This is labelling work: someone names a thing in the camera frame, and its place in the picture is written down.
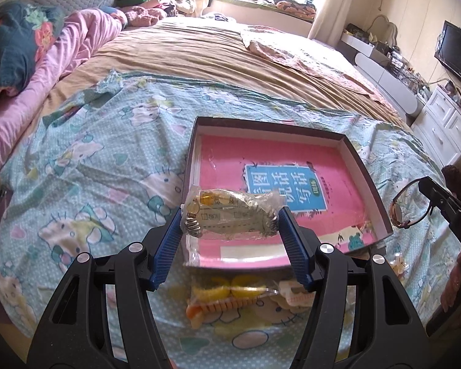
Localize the white drawer cabinet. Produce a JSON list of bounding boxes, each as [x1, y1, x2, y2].
[[411, 86, 461, 168]]

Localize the dark floral pillow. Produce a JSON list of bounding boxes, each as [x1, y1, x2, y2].
[[0, 1, 65, 97]]

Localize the vanity mirror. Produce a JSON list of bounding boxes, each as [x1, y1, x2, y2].
[[367, 14, 398, 47]]

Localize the dark red wristwatch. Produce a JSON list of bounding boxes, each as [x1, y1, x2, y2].
[[388, 178, 430, 229]]

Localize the tan bed sheet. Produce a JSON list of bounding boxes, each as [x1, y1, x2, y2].
[[22, 18, 408, 135]]

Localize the pink quilt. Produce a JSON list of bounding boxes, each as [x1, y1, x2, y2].
[[0, 8, 127, 170]]

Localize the grey white dresser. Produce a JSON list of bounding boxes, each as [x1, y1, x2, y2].
[[336, 33, 423, 120]]

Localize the pink floral blanket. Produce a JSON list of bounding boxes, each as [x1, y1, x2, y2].
[[241, 25, 390, 107]]

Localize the clothes pile on bed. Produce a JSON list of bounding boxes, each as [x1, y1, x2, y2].
[[111, 0, 196, 28]]

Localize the right hand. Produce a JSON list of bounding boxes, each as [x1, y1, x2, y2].
[[440, 252, 461, 312]]

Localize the bagged yellow hair clips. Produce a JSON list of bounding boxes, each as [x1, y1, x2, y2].
[[186, 274, 279, 329]]

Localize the bagged silver bracelet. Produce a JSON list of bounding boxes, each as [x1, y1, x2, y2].
[[179, 184, 286, 239]]

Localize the black television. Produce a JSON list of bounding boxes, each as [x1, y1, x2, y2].
[[435, 21, 461, 79]]

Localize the dark cardboard box tray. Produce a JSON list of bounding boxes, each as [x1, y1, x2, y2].
[[182, 116, 394, 271]]

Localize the clothes on window sill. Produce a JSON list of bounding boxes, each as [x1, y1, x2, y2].
[[237, 0, 316, 22]]

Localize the Hello Kitty bed sheet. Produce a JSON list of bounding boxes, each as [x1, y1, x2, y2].
[[0, 71, 461, 368]]

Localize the right cream curtain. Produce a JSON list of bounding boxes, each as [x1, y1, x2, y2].
[[308, 0, 352, 47]]

